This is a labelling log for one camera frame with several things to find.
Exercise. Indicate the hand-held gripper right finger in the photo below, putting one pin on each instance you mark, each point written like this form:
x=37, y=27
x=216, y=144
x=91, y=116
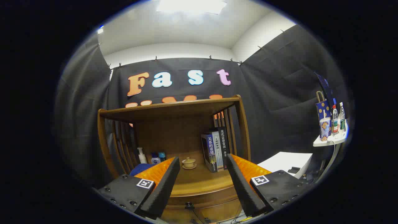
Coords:
x=241, y=186

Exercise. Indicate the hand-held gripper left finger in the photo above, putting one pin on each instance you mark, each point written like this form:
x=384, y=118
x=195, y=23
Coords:
x=164, y=186

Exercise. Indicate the wooden drawer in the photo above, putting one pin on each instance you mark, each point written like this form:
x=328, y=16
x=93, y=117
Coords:
x=214, y=202

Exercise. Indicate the wooden countertop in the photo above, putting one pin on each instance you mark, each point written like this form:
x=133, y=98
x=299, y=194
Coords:
x=202, y=180

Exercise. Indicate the wooden cabinet with shelf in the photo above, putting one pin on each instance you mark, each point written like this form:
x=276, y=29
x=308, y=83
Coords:
x=174, y=133

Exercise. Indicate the white bottle with blue cap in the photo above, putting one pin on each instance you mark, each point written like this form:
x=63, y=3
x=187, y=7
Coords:
x=155, y=160

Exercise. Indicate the blue folded towel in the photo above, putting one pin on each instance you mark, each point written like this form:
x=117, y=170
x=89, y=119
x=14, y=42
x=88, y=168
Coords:
x=140, y=169

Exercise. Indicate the teal bottle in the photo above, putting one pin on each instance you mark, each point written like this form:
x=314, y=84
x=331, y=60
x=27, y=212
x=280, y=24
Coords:
x=162, y=156

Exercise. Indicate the beige lidded teacup with saucer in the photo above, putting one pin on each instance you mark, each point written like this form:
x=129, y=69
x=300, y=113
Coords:
x=188, y=163

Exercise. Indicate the white pump bottle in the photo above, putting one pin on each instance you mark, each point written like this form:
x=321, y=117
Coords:
x=142, y=158

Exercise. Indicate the pale blue book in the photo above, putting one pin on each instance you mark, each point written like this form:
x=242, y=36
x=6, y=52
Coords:
x=218, y=149

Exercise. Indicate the black book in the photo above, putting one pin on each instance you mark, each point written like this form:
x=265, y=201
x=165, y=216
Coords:
x=224, y=140

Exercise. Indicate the white box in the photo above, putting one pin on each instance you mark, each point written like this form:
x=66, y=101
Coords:
x=286, y=161

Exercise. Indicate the dark equipment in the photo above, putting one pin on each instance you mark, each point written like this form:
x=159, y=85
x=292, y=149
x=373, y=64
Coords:
x=311, y=177

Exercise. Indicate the white side shelf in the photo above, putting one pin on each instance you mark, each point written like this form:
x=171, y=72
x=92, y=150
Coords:
x=323, y=143

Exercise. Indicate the black backdrop cloth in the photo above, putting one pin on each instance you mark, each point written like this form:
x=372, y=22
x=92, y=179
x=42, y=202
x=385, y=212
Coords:
x=273, y=93

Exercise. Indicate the patterned paper cup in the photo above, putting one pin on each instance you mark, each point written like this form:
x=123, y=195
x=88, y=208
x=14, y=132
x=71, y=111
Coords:
x=325, y=127

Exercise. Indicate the blue dotted gift bag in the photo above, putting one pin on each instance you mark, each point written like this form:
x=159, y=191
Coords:
x=323, y=109

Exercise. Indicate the water bottle with green label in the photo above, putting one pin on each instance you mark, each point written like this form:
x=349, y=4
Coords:
x=342, y=123

